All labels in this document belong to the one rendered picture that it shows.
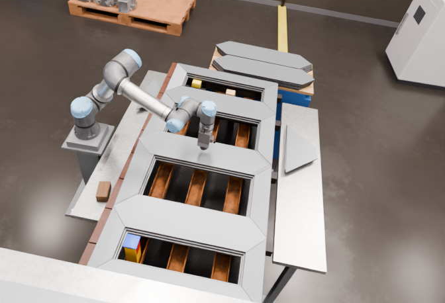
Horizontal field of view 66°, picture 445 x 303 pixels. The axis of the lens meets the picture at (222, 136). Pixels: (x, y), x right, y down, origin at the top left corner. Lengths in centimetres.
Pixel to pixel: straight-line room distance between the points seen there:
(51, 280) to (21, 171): 180
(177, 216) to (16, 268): 67
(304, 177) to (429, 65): 293
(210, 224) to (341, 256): 138
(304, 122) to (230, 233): 108
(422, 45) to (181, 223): 355
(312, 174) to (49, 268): 144
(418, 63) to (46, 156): 402
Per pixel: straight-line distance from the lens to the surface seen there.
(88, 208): 194
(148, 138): 197
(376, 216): 314
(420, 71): 471
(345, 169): 332
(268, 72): 259
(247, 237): 166
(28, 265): 144
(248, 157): 194
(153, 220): 166
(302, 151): 216
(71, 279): 138
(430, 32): 443
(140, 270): 157
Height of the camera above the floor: 230
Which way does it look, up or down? 46 degrees down
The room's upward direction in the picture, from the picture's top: 11 degrees clockwise
